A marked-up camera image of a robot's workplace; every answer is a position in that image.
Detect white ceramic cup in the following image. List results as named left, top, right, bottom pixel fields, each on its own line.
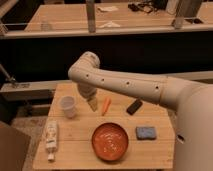
left=59, top=96, right=76, bottom=118

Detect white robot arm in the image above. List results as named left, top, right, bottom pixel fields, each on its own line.
left=68, top=51, right=213, bottom=171

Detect orange carrot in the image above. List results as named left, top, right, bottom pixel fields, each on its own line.
left=101, top=98, right=111, bottom=116

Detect black rectangular remote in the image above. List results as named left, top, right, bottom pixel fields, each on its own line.
left=126, top=99, right=142, bottom=115

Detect white squeeze bottle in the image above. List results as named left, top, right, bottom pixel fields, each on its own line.
left=45, top=121, right=58, bottom=162

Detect blue sponge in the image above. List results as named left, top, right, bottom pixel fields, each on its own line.
left=136, top=127, right=157, bottom=140

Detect white paper on table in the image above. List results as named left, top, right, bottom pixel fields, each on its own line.
left=98, top=21, right=121, bottom=28

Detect brown cardboard box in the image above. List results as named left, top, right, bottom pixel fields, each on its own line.
left=0, top=121, right=30, bottom=171

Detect white paper sheet far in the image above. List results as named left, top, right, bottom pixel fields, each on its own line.
left=97, top=6, right=118, bottom=12

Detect left metal post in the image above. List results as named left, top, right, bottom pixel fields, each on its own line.
left=86, top=0, right=96, bottom=33

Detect metal post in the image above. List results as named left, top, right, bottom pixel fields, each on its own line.
left=86, top=0, right=96, bottom=33
left=172, top=0, right=203, bottom=29

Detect black cables on table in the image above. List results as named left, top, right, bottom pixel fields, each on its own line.
left=127, top=0, right=163, bottom=14

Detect right metal post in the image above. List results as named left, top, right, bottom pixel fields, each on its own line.
left=172, top=0, right=203, bottom=29

